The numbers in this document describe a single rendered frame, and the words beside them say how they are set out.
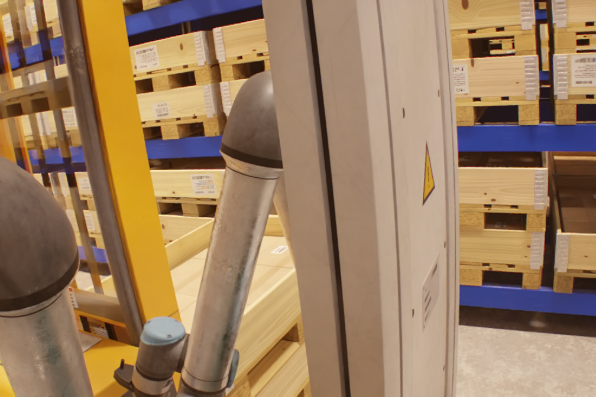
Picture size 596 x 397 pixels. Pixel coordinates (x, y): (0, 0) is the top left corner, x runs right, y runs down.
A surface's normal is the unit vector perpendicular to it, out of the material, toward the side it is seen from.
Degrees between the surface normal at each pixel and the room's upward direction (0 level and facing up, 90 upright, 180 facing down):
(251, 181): 92
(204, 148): 90
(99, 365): 0
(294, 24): 90
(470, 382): 0
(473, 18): 90
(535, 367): 0
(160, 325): 20
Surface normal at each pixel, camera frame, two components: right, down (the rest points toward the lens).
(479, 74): -0.48, 0.31
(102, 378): -0.12, -0.95
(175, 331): 0.21, -0.93
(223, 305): 0.12, 0.33
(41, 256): 0.89, 0.18
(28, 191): 0.86, -0.48
